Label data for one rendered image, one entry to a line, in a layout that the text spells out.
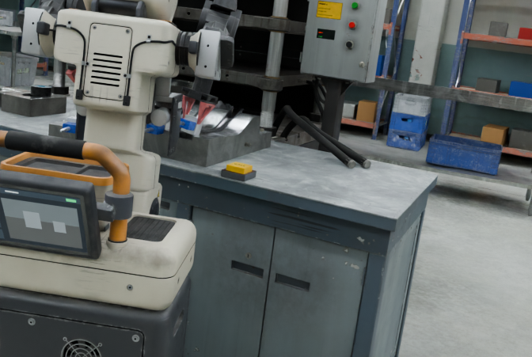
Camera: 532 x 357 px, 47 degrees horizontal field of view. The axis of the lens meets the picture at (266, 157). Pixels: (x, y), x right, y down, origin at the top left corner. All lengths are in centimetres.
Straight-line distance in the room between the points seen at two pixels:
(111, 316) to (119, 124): 51
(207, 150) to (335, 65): 92
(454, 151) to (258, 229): 380
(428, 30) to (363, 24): 561
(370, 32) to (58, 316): 177
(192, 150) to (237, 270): 40
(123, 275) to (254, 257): 77
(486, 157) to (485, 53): 307
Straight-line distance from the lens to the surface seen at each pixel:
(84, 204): 113
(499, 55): 841
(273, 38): 262
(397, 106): 758
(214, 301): 204
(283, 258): 188
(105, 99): 150
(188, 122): 192
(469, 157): 554
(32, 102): 255
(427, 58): 821
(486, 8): 844
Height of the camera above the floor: 126
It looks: 12 degrees down
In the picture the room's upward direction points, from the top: 7 degrees clockwise
